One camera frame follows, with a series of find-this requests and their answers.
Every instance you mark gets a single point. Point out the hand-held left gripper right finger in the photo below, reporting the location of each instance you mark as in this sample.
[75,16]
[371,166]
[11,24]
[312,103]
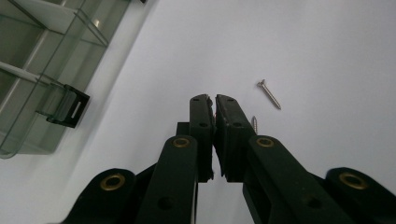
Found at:
[232,130]

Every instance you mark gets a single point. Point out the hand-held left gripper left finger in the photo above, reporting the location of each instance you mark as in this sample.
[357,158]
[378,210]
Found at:
[201,124]

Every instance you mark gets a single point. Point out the small silver screw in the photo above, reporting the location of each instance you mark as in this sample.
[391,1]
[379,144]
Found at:
[269,94]
[254,123]

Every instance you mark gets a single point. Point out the clear grey compartment organizer box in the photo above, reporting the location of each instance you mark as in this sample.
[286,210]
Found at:
[37,56]

